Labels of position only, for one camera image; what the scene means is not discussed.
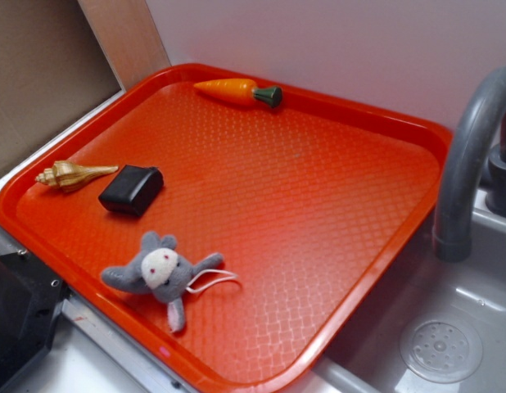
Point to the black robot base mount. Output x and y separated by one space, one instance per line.
31 296

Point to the orange toy carrot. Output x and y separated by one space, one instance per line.
240 91

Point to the grey curved faucet spout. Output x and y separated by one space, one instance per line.
477 133

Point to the tan spiral seashell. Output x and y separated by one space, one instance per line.
67 176

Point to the grey plastic sink basin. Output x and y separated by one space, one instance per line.
429 325

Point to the black rectangular box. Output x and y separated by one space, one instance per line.
132 190

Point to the grey plush mouse toy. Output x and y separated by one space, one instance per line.
158 269

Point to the dark grey faucet handle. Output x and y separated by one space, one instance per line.
496 196

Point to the orange plastic tray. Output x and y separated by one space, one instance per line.
309 203

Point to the brown cardboard panel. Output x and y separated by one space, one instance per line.
52 73

